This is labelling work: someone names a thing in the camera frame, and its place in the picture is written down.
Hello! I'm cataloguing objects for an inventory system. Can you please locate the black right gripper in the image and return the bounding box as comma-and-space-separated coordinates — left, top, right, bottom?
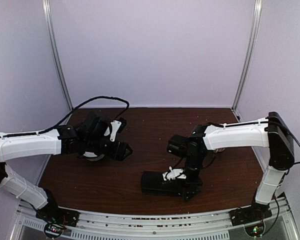
178, 152, 206, 201

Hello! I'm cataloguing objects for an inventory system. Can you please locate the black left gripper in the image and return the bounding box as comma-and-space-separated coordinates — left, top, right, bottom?
84, 136, 133, 161

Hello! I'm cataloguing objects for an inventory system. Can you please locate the black zip tool case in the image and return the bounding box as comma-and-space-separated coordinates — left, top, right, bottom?
141, 171, 184, 197

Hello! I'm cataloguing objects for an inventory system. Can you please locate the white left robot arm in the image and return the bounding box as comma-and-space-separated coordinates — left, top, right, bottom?
0, 112, 133, 222

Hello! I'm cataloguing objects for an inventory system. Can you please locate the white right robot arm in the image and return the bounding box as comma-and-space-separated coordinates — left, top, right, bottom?
162, 111, 295, 221

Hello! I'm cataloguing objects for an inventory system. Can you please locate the white scalloped bowl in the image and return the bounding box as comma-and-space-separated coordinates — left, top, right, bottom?
83, 152, 105, 162

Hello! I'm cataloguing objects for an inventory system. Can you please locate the white patterned mug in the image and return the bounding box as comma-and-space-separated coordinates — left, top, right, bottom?
213, 148, 226, 153

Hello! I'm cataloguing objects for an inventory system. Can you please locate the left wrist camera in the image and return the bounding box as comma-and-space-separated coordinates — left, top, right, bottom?
104, 117, 127, 142

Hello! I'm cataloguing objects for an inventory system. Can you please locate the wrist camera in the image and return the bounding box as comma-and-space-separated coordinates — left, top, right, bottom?
162, 166, 187, 181
104, 117, 127, 142

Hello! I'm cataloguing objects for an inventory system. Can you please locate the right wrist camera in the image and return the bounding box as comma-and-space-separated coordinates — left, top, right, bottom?
162, 166, 187, 181

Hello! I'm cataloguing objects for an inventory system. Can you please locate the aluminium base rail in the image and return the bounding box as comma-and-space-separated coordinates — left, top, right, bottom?
7, 197, 300, 240

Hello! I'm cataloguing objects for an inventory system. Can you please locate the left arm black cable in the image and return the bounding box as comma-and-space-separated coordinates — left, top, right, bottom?
37, 95, 130, 136

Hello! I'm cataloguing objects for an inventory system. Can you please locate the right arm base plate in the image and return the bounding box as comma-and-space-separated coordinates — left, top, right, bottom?
229, 206, 273, 238

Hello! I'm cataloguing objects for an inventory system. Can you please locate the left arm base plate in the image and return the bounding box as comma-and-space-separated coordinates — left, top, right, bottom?
32, 207, 80, 239

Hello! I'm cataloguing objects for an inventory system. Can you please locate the left aluminium frame post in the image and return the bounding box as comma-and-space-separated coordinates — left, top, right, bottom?
42, 0, 73, 110

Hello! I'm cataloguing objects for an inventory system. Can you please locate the aluminium frame post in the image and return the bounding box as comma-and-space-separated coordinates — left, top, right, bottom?
232, 0, 263, 111
42, 0, 73, 110

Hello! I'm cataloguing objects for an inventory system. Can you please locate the right aluminium frame post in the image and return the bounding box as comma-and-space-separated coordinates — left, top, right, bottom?
232, 0, 263, 111

